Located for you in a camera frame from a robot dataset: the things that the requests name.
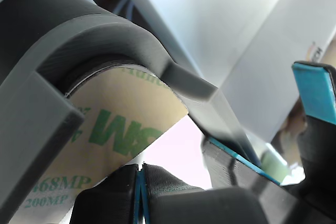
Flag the idle blue padded gripper finger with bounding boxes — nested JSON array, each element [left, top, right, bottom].
[[291, 60, 336, 224], [201, 134, 308, 192]]

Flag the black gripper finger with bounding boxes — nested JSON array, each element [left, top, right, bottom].
[[141, 163, 266, 224], [70, 163, 142, 224]]

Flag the tan 3M protective film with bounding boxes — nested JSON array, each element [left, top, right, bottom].
[[10, 68, 190, 224]]

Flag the white Feetech box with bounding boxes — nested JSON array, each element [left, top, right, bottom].
[[219, 0, 336, 143]]

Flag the grey device holder fixture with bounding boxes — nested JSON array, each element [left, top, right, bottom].
[[0, 0, 262, 224]]

